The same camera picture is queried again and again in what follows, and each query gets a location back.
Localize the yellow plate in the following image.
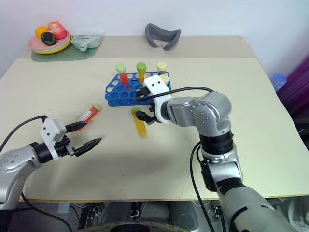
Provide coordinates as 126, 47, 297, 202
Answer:
31, 36, 73, 56

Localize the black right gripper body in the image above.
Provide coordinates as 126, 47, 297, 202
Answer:
148, 102, 159, 124

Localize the orange toy fruit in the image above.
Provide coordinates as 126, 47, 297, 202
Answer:
34, 26, 50, 41

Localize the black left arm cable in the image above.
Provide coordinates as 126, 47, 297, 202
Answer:
0, 115, 48, 152

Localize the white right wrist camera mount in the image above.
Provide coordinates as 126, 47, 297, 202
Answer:
143, 74, 173, 124

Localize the blue test tube rack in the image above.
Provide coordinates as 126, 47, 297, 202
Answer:
104, 71, 173, 107

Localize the clear plastic bag with item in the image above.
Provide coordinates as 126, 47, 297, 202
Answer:
71, 31, 103, 51

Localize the yellow tube green cap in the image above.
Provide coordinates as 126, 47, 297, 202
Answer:
135, 61, 148, 84
130, 107, 148, 140

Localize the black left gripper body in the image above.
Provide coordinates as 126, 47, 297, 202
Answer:
54, 135, 78, 158

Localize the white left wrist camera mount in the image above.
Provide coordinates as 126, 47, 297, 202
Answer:
39, 117, 67, 161

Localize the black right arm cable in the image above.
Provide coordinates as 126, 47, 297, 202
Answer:
134, 86, 217, 232

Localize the grey cylinder under table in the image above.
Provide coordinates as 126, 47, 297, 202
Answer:
169, 201, 199, 231

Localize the pink plate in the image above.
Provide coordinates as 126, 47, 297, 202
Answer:
28, 33, 71, 51

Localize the dark tube pale yellow cap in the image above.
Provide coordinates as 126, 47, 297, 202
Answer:
156, 61, 168, 76

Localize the black and green toy fruit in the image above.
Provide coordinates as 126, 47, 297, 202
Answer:
40, 32, 57, 47

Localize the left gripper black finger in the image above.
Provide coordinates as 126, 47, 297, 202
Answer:
65, 121, 88, 133
73, 137, 103, 158

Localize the pale green plate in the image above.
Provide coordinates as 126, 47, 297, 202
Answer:
30, 36, 72, 54

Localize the black cable under table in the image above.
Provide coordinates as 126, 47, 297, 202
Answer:
20, 191, 73, 232

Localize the blue water bottle cap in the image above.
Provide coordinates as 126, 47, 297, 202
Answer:
269, 73, 288, 93

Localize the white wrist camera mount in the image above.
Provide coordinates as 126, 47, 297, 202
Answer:
39, 117, 67, 161
143, 74, 173, 124

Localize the green table mat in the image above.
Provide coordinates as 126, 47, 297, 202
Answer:
30, 41, 101, 63

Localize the grey foam face pad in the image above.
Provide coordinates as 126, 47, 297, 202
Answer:
144, 23, 182, 52

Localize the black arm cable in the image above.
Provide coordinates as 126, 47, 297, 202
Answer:
0, 115, 48, 152
134, 86, 217, 232

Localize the red tube green cap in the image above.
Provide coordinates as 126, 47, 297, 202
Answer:
115, 62, 130, 86

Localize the orange-red tube green cap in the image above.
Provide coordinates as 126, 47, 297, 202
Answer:
77, 103, 103, 124

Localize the red toy apple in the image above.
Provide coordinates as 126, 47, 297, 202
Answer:
47, 20, 67, 40

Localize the purple cloth object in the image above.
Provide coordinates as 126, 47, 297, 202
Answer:
277, 55, 309, 119

